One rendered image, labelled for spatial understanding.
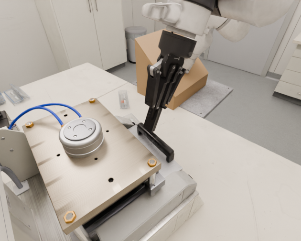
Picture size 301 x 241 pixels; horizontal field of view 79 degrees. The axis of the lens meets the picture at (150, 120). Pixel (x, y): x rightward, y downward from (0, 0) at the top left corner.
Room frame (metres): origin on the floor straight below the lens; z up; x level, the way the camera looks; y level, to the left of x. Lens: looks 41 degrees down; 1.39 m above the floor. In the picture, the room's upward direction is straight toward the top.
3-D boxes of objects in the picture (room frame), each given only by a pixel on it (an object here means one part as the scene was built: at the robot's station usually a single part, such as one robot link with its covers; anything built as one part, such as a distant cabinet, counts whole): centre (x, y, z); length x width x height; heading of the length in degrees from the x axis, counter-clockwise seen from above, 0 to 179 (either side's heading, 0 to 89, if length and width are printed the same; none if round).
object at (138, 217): (0.19, -0.01, 0.96); 0.25 x 0.05 x 0.07; 128
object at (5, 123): (0.34, 0.37, 1.05); 0.15 x 0.05 x 0.15; 38
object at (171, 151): (0.37, -0.01, 0.99); 0.15 x 0.02 x 0.04; 38
